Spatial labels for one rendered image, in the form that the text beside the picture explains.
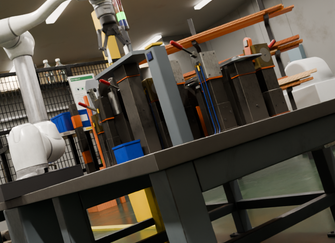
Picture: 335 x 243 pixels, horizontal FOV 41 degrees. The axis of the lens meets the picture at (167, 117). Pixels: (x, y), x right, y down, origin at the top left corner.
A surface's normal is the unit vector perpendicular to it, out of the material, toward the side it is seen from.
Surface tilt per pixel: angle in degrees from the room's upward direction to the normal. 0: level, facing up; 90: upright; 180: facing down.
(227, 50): 90
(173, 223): 90
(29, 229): 90
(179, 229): 90
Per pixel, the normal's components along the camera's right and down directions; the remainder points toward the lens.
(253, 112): 0.57, -0.24
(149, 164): -0.81, 0.21
